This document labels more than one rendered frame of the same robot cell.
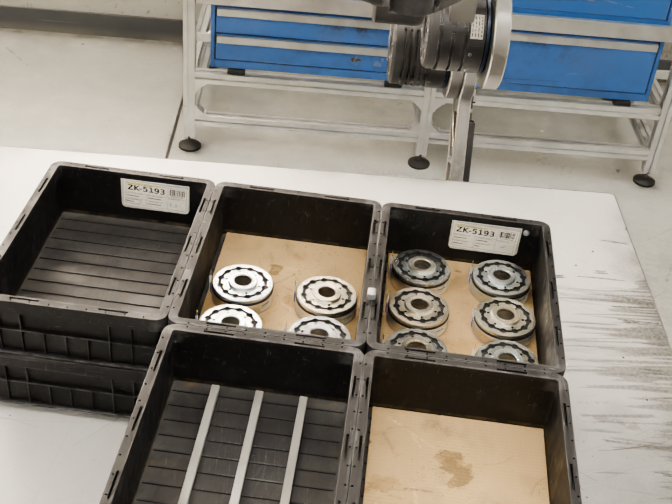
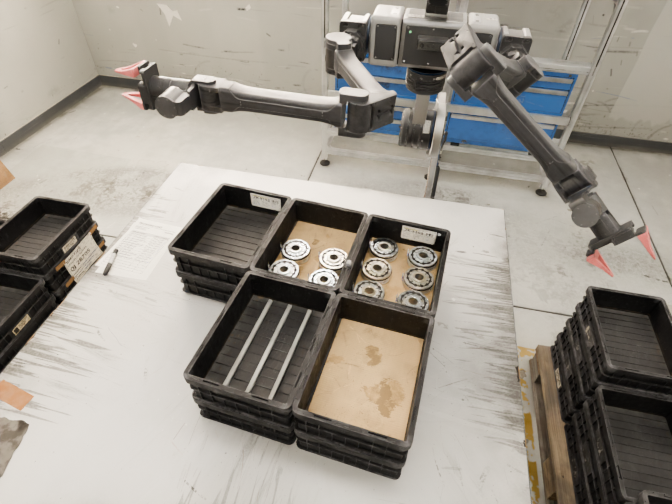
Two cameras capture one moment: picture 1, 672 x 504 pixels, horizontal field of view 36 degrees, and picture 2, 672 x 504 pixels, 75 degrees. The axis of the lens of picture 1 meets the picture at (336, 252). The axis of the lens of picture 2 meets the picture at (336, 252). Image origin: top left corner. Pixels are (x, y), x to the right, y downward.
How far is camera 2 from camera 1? 0.40 m
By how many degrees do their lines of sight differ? 13
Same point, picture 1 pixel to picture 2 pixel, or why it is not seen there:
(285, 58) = not seen: hidden behind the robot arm
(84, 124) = (280, 150)
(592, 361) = (468, 299)
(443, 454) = (369, 347)
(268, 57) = not seen: hidden behind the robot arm
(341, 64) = (394, 129)
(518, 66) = (480, 133)
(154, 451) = (235, 330)
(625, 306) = (493, 271)
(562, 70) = (503, 136)
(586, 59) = not seen: hidden behind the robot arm
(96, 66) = (290, 123)
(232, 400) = (277, 307)
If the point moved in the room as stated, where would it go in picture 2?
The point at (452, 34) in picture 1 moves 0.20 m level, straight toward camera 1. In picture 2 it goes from (413, 130) to (400, 157)
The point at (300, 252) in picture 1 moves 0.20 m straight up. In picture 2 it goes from (329, 233) to (330, 191)
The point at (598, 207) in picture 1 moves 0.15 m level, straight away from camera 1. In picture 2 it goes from (493, 216) to (503, 199)
